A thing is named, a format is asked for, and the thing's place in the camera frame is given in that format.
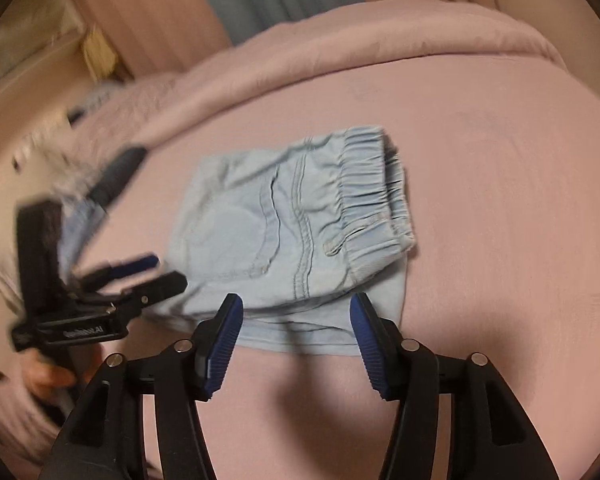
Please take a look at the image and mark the white fuzzy object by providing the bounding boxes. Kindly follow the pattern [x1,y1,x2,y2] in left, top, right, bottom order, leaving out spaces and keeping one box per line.
[12,127,98,198]

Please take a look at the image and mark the pink bed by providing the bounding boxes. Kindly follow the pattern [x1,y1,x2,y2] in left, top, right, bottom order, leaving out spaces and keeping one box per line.
[0,55,600,480]

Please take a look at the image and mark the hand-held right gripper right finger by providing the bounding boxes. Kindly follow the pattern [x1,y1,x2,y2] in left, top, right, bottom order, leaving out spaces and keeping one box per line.
[349,292,559,480]

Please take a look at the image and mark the light blue cloth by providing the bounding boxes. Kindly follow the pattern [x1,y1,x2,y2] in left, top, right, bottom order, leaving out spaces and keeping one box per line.
[59,199,107,273]

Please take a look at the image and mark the pink curtain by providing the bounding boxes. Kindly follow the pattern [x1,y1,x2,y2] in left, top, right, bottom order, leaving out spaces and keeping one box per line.
[62,0,501,78]

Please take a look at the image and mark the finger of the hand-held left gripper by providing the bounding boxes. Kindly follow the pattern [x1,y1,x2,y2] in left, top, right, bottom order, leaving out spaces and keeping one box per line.
[111,272,189,325]
[77,253,160,295]

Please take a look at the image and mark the dark grey object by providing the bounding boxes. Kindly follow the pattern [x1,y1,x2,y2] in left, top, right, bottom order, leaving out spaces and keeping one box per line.
[86,146,147,207]

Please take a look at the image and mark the wooden shelf unit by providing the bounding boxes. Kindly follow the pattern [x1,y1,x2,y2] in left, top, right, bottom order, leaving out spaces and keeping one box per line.
[0,0,136,111]

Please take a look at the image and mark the person's left hand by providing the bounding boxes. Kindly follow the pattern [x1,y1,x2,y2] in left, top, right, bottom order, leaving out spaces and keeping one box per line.
[25,357,88,401]

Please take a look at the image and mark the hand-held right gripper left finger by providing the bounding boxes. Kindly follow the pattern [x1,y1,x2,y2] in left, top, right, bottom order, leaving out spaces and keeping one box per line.
[39,293,244,480]

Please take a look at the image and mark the light blue denim pants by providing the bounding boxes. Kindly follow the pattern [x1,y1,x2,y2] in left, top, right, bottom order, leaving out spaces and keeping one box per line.
[167,126,417,358]

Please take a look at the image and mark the pink blanket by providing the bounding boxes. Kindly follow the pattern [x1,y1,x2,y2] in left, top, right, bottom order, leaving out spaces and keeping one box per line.
[70,2,566,161]

